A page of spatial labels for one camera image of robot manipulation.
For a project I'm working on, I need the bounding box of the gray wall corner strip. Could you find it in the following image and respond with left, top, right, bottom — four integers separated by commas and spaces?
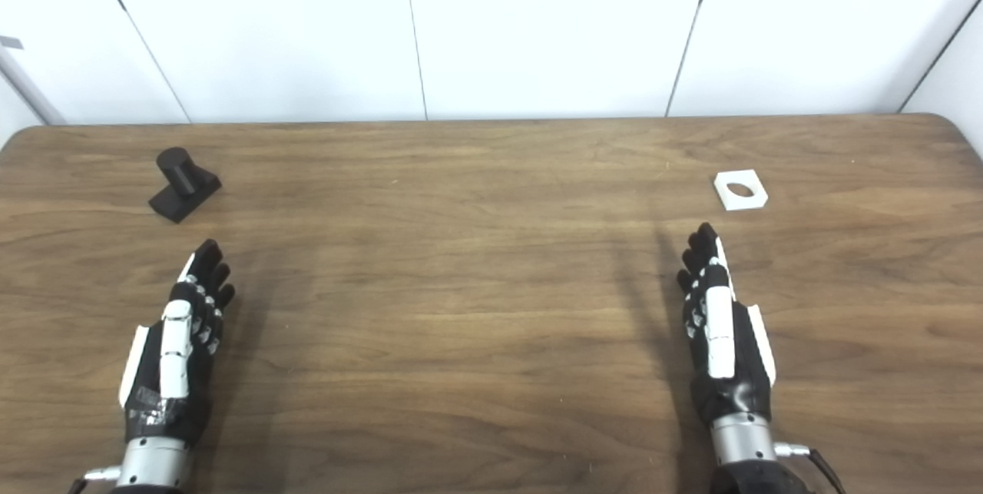
0, 45, 67, 127

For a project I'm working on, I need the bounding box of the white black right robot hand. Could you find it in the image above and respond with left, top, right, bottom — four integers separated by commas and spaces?
676, 222, 777, 426

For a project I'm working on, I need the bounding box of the white square piece with hole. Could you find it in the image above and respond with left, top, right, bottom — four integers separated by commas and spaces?
713, 169, 769, 211

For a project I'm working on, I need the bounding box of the black peg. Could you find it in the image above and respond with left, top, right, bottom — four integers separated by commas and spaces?
148, 147, 223, 224

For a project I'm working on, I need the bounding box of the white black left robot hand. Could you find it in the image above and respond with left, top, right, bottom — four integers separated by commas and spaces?
118, 239, 237, 449

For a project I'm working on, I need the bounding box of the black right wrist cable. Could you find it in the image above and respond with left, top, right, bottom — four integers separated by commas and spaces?
805, 449, 847, 494

